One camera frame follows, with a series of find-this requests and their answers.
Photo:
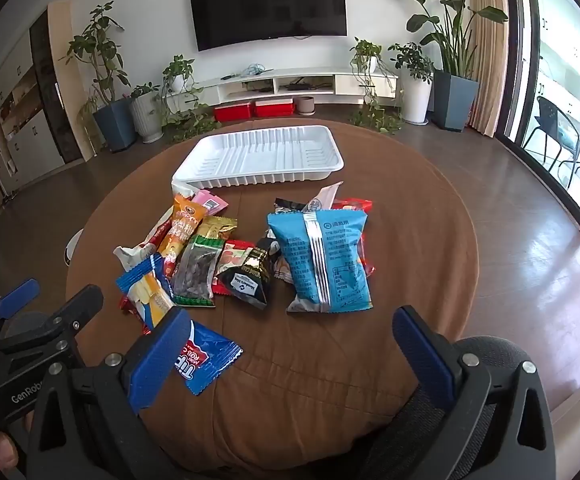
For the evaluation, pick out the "red pink snack packet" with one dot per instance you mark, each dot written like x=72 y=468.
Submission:
x=230 y=255

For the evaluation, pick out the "blue potato chip packet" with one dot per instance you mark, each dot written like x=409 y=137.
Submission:
x=147 y=292

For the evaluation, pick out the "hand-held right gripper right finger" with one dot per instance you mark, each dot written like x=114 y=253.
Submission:
x=422 y=355

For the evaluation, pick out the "trailing pothos in white pot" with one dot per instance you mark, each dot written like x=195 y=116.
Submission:
x=177 y=77

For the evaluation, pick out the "person's left hand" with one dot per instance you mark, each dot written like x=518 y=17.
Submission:
x=0 y=452

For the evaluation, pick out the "white red-edged snack bag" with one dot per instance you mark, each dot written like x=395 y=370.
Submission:
x=130 y=255

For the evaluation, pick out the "empty pink ceramic pot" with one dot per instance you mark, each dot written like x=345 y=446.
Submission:
x=306 y=106

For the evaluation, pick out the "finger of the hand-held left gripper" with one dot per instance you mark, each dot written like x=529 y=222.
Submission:
x=82 y=302
x=17 y=297

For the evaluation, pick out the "orange snack packet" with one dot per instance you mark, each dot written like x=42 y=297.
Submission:
x=182 y=232

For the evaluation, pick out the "black wall television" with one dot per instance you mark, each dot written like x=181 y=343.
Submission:
x=270 y=5

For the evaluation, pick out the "black gold snack packet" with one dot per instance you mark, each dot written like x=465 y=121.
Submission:
x=250 y=280

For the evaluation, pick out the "white wall cabinet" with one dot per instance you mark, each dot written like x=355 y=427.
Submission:
x=25 y=135

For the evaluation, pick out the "large light blue snack bag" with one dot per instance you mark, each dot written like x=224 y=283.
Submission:
x=320 y=265

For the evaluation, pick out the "gold wafer packet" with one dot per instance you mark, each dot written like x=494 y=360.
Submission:
x=217 y=227

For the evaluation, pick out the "red chocolate ball bag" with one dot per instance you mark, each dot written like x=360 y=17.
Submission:
x=355 y=205

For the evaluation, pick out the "white plastic tray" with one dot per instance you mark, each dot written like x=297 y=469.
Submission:
x=260 y=155

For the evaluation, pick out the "trailing vine in white pot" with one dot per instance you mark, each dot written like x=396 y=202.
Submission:
x=367 y=55

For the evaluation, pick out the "black set-top box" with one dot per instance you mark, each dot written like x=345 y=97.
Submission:
x=300 y=85

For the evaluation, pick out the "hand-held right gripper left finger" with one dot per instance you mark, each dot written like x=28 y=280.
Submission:
x=160 y=355

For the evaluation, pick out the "large-leaf plant in grey pot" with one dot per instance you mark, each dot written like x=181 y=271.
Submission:
x=454 y=102

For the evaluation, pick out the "beige curtain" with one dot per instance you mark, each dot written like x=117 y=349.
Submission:
x=490 y=60

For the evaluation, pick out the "black balcony chair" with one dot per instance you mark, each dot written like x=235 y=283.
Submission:
x=550 y=115

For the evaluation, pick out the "white television cabinet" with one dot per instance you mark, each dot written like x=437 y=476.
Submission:
x=360 y=82

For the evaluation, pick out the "plant in ribbed white pot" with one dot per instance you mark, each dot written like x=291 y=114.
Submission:
x=146 y=117

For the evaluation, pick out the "bushy plant tall white pot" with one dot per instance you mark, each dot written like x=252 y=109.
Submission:
x=416 y=100

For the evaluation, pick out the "red storage box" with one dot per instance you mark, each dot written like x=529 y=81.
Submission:
x=275 y=108
x=232 y=111

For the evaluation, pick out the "tall plant in blue pot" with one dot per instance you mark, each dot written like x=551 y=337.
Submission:
x=115 y=127

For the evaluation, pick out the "white clear snack packet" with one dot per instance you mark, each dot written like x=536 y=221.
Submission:
x=325 y=196

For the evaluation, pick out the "blue red biscuit packet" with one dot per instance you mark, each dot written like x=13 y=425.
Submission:
x=210 y=360

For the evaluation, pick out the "small red snack packet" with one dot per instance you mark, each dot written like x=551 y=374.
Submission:
x=129 y=304

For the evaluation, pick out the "clear green-edged dried fruit packet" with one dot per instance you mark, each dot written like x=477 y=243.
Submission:
x=195 y=270

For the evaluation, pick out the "black framed glass door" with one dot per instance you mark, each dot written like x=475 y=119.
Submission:
x=525 y=35

